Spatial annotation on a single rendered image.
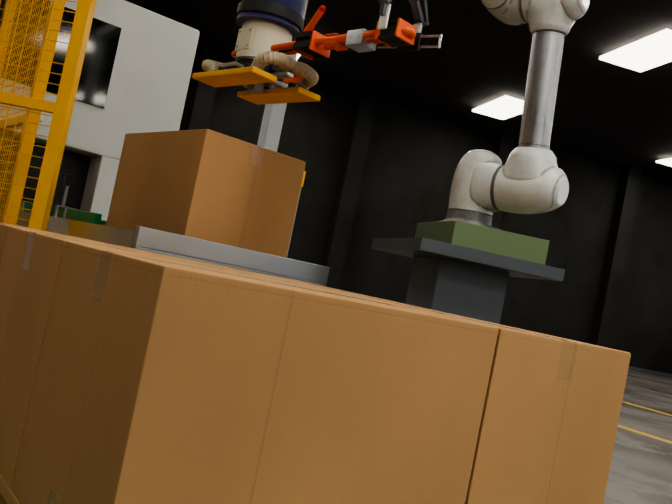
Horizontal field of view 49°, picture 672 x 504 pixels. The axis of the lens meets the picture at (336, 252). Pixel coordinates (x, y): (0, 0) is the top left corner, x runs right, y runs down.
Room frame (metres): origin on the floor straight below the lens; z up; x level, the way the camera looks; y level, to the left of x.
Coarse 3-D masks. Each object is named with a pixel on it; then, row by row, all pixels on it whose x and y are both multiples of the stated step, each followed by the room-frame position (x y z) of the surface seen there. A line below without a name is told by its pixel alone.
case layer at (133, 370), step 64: (0, 256) 1.49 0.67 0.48; (64, 256) 1.15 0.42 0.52; (128, 256) 0.94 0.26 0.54; (0, 320) 1.40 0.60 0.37; (64, 320) 1.09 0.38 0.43; (128, 320) 0.90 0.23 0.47; (192, 320) 0.87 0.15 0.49; (256, 320) 0.92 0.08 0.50; (320, 320) 0.98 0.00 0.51; (384, 320) 1.05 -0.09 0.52; (448, 320) 1.13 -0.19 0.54; (0, 384) 1.32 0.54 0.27; (64, 384) 1.05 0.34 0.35; (128, 384) 0.87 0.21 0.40; (192, 384) 0.88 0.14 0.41; (256, 384) 0.94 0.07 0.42; (320, 384) 1.00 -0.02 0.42; (384, 384) 1.06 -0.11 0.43; (448, 384) 1.14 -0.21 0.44; (512, 384) 1.23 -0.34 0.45; (576, 384) 1.34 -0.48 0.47; (0, 448) 1.25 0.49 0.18; (64, 448) 1.00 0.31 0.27; (128, 448) 0.85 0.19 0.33; (192, 448) 0.89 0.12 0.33; (256, 448) 0.95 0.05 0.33; (320, 448) 1.01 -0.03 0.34; (384, 448) 1.08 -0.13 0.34; (448, 448) 1.16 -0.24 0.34; (512, 448) 1.25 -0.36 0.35; (576, 448) 1.36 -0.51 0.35
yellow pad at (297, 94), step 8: (264, 88) 2.52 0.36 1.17; (272, 88) 2.45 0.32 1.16; (280, 88) 2.39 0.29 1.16; (288, 88) 2.36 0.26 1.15; (296, 88) 2.33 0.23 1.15; (240, 96) 2.56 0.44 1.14; (248, 96) 2.53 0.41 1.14; (256, 96) 2.51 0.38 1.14; (264, 96) 2.48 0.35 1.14; (272, 96) 2.46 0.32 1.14; (280, 96) 2.43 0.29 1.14; (288, 96) 2.41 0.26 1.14; (296, 96) 2.39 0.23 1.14; (304, 96) 2.37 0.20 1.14; (312, 96) 2.37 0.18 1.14
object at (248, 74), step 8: (248, 64) 2.28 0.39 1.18; (200, 72) 2.40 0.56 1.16; (208, 72) 2.36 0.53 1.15; (216, 72) 2.33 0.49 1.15; (224, 72) 2.30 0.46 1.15; (232, 72) 2.27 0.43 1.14; (240, 72) 2.24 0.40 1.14; (248, 72) 2.21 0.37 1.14; (256, 72) 2.20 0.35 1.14; (264, 72) 2.22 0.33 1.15; (200, 80) 2.44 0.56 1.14; (208, 80) 2.42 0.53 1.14; (216, 80) 2.39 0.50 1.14; (224, 80) 2.37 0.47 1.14; (232, 80) 2.35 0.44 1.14; (240, 80) 2.33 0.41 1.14; (248, 80) 2.31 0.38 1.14; (256, 80) 2.29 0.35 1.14; (264, 80) 2.26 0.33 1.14; (272, 80) 2.25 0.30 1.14
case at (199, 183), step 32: (128, 160) 2.63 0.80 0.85; (160, 160) 2.44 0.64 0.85; (192, 160) 2.27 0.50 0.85; (224, 160) 2.29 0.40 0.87; (256, 160) 2.37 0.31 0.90; (288, 160) 2.45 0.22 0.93; (128, 192) 2.59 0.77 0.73; (160, 192) 2.40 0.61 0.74; (192, 192) 2.24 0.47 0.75; (224, 192) 2.31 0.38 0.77; (256, 192) 2.38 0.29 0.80; (288, 192) 2.47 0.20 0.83; (128, 224) 2.55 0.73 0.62; (160, 224) 2.37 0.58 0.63; (192, 224) 2.25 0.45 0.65; (224, 224) 2.32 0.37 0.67; (256, 224) 2.40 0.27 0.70; (288, 224) 2.48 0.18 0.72
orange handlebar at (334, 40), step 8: (368, 32) 2.02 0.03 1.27; (408, 32) 1.93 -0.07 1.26; (320, 40) 2.16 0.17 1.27; (328, 40) 2.14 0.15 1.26; (336, 40) 2.12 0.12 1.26; (344, 40) 2.10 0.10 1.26; (376, 40) 2.05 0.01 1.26; (272, 48) 2.33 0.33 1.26; (280, 48) 2.30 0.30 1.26; (288, 48) 2.28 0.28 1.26; (328, 48) 2.20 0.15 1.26; (336, 48) 2.17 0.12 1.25; (344, 48) 2.15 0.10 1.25; (232, 56) 2.51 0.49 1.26; (288, 80) 2.70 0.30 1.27; (296, 80) 2.67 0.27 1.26
